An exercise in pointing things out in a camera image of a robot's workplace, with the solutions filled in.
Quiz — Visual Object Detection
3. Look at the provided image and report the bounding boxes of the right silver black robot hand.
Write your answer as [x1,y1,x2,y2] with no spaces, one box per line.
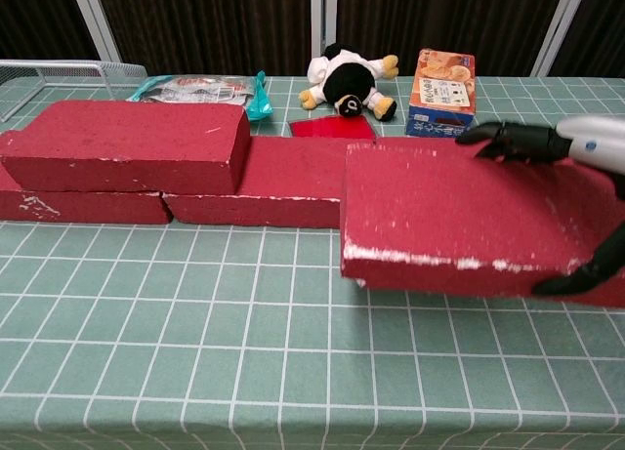
[454,115,625,298]

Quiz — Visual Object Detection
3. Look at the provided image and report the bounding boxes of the red foam brick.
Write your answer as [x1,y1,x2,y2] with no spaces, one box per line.
[0,130,173,225]
[340,138,625,308]
[161,136,351,229]
[0,100,253,196]

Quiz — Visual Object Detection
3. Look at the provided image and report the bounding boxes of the red card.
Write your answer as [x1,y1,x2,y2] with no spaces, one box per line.
[287,116,377,140]

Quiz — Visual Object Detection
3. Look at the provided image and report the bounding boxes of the orange blue biscuit box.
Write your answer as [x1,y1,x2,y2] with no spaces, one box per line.
[404,48,478,139]

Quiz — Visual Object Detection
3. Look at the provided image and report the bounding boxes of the dark brown partition panel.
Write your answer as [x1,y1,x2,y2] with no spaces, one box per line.
[549,0,625,79]
[336,0,570,78]
[95,0,313,78]
[0,0,102,63]

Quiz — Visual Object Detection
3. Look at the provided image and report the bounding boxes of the black white plush toy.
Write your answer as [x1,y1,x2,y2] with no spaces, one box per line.
[298,42,400,123]

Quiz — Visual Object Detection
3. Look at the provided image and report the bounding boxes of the silver teal snack bag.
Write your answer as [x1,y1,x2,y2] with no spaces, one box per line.
[125,70,273,124]

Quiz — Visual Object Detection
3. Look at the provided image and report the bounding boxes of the green grid tablecloth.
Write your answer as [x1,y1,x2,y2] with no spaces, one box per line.
[0,74,625,450]

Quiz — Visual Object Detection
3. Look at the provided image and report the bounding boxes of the white partition post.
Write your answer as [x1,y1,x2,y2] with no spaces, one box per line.
[67,0,123,63]
[310,0,339,61]
[529,0,595,78]

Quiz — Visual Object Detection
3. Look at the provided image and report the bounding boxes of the white wire mesh rack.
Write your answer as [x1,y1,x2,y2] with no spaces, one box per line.
[0,59,148,124]

